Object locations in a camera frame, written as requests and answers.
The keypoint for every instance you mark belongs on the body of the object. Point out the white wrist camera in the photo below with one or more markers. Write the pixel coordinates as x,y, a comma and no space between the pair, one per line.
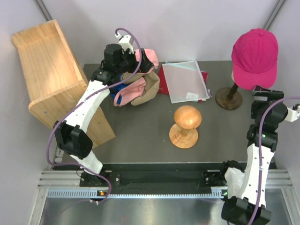
125,42
293,113

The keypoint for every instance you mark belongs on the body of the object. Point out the grey slotted cable duct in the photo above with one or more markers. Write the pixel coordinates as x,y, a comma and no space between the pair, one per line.
96,194

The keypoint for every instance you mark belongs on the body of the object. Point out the round wooden hat stand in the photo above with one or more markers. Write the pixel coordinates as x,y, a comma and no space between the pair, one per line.
183,134

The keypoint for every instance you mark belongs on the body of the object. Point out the cream mannequin head stand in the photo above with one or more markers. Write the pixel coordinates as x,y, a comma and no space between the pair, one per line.
229,98

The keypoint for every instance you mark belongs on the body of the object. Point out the wooden shelf box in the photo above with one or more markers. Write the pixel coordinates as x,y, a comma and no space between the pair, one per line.
54,79

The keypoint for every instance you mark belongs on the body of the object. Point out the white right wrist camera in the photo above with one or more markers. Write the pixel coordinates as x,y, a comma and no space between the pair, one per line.
293,113

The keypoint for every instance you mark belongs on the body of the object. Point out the red booklet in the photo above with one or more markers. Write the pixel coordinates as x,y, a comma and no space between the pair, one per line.
163,85

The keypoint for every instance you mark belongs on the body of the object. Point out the tan baseball cap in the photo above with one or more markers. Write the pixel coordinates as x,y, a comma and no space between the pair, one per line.
150,90

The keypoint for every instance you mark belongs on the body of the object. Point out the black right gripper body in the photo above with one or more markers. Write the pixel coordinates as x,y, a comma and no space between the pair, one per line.
279,95

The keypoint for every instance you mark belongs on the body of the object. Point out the translucent zip document pouch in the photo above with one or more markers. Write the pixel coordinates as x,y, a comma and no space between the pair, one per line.
185,82

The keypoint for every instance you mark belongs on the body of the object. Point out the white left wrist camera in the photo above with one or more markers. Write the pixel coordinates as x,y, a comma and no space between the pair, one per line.
125,42

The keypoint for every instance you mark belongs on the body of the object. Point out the blue baseball cap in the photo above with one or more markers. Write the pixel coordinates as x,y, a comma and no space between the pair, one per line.
114,91

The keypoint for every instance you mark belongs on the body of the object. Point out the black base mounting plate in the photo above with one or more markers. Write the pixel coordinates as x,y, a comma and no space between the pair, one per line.
200,174

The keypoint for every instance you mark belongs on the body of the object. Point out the magenta baseball cap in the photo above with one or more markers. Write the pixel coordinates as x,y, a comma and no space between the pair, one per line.
255,59

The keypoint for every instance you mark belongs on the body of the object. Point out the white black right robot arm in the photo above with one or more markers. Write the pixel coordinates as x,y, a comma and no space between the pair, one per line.
245,201

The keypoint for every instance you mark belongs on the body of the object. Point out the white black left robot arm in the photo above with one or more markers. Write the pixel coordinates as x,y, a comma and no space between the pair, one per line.
125,74

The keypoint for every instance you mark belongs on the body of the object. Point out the salmon pink baseball cap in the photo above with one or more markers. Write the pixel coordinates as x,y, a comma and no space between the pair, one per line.
131,92

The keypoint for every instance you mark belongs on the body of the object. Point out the light pink baseball cap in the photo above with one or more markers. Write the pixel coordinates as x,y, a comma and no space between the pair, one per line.
149,60

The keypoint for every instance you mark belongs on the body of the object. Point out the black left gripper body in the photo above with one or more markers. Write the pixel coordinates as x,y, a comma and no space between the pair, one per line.
129,63

